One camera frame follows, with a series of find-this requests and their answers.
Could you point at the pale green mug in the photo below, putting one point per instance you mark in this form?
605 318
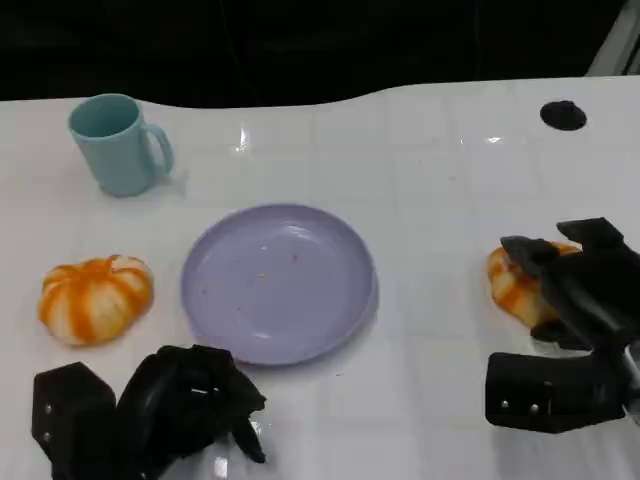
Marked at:
117 157

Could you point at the white frame bar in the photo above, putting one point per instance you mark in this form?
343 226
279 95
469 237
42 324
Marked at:
617 45

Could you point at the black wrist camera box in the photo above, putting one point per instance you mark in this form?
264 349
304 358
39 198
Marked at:
70 410
550 390

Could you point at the lilac plate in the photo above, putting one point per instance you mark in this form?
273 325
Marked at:
280 285

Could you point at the black table grommet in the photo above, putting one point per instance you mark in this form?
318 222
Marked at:
562 116

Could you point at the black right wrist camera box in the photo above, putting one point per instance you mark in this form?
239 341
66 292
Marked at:
550 390

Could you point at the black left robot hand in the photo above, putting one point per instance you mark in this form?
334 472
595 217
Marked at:
170 400

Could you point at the orange and white bread roll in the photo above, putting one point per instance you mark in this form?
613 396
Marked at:
515 295
95 300

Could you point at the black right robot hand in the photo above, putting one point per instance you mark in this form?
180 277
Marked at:
595 295

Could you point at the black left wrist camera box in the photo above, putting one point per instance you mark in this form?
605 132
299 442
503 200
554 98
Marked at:
70 410

